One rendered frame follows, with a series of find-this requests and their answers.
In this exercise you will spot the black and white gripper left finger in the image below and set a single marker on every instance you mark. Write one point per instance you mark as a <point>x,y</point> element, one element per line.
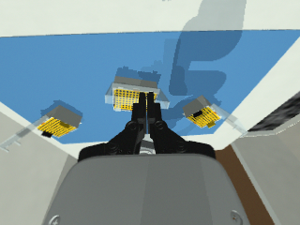
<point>128,141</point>

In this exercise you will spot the blue bench mat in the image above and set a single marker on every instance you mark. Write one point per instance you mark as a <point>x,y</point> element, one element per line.
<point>39,73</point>

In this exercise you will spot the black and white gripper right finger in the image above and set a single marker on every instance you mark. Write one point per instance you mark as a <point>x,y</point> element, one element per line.
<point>165,140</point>

